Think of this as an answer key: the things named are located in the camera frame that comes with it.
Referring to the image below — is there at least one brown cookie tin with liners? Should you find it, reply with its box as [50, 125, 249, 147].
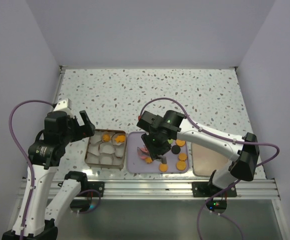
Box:
[84, 129, 127, 170]

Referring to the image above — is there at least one black round cookie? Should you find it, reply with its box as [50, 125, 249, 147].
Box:
[171, 145, 181, 155]

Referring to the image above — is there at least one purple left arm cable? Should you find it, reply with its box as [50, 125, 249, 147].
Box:
[9, 100, 57, 240]

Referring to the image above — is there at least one orange round cookie upper right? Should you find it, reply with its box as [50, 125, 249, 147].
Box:
[175, 139, 186, 147]

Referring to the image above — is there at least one orange swirl cookie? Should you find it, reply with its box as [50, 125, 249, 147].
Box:
[102, 134, 112, 143]

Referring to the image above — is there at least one lilac plastic tray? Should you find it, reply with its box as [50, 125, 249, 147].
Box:
[126, 131, 190, 174]

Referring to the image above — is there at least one orange round cookie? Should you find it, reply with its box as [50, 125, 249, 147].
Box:
[158, 163, 168, 173]
[175, 139, 186, 147]

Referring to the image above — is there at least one orange flower cookie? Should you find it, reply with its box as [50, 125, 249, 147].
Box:
[178, 153, 188, 161]
[144, 157, 153, 164]

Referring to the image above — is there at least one orange round cookie bottom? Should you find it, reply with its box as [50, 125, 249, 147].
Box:
[158, 163, 168, 173]

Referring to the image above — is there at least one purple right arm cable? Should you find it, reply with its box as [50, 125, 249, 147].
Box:
[139, 97, 281, 240]

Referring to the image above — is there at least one aluminium mounting rail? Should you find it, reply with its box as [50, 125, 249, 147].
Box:
[17, 177, 281, 201]

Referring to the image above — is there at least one orange waffle cookie bottom right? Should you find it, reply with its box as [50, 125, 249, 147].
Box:
[176, 160, 187, 171]

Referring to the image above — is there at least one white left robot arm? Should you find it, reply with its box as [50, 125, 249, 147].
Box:
[2, 110, 95, 240]

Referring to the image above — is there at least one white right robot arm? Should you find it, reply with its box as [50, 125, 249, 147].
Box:
[137, 110, 260, 197]

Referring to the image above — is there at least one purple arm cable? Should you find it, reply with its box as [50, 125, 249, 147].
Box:
[139, 97, 281, 240]
[9, 100, 57, 240]

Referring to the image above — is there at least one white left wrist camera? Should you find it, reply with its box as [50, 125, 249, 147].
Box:
[53, 98, 74, 118]

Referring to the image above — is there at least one rose gold tin lid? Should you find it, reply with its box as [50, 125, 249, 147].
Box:
[191, 143, 229, 177]

